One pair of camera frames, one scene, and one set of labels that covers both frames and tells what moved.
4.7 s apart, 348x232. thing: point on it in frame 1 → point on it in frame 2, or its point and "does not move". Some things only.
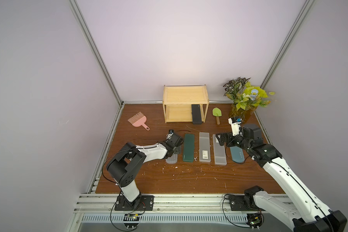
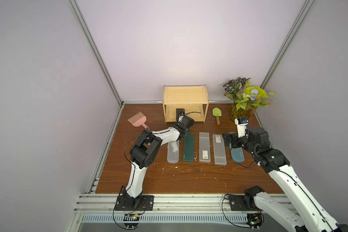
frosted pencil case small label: [220, 153] does not move
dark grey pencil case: [196, 119] → [178, 110]
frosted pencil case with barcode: [204, 147] does not move
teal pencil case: [237, 154] does not move
